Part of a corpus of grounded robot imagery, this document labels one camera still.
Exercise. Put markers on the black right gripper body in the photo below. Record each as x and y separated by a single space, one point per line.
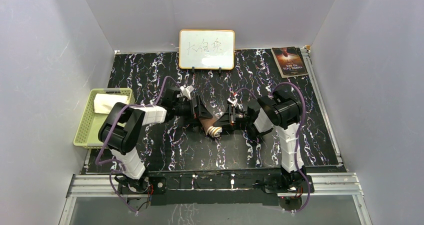
242 116

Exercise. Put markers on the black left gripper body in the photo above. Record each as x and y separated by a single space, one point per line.
185 109

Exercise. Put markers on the brown and yellow cloth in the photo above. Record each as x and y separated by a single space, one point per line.
209 128

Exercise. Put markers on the white towel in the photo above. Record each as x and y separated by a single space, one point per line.
103 103

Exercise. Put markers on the green perforated plastic basket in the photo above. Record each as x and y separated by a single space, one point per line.
90 123

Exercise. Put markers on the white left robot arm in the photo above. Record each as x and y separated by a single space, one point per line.
121 129

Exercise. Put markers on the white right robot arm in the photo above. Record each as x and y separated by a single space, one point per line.
278 112

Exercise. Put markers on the small framed whiteboard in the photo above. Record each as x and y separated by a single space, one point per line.
205 49

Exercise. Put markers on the dark paperback book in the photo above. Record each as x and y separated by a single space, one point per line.
289 61

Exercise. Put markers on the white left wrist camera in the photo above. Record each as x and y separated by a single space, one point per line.
186 91

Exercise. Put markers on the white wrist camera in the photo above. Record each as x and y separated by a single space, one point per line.
186 91
233 101

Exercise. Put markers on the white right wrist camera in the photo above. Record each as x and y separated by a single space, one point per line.
233 101

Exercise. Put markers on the aluminium base frame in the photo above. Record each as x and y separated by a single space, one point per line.
163 183

